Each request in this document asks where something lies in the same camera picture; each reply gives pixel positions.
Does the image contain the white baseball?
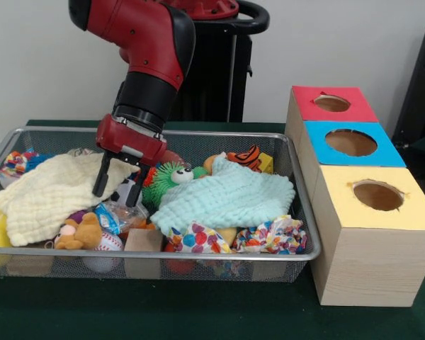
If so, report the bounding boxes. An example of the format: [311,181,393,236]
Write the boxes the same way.
[93,232,124,251]

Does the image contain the cream muslin cloth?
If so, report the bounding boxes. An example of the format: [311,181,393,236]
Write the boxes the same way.
[0,148,141,247]

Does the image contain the crumpled confetti print paper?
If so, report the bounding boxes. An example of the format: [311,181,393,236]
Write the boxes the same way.
[232,214,308,255]

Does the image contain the crushed clear bottle blue label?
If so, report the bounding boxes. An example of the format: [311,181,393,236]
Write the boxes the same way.
[93,201,149,234]

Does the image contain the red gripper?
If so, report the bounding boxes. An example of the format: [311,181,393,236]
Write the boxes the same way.
[91,113,169,208]

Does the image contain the mint green muslin cloth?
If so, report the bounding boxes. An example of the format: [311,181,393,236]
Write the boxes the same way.
[150,152,296,237]

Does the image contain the silver wire mesh bin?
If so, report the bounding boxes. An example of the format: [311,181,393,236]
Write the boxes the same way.
[0,126,322,283]

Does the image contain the brown plush animal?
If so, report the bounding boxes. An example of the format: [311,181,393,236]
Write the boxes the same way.
[53,212,103,251]

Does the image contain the green spiky toy with eyes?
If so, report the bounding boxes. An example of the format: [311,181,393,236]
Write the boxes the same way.
[141,161,209,210]

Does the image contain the crumpled polka dot paper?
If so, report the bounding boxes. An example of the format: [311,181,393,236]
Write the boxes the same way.
[165,221,233,254]

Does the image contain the wooden box with three holes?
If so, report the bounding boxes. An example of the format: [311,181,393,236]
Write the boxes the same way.
[284,84,425,307]

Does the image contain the black upright panel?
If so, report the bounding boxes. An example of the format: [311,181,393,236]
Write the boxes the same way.
[392,23,425,149]

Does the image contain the black and white soccer ball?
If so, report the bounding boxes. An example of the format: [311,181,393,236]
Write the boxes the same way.
[111,178,142,205]

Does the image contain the orange tiger plush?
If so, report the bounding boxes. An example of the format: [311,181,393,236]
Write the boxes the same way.
[226,144,263,174]

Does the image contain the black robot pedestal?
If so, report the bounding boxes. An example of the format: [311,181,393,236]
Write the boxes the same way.
[166,0,270,123]

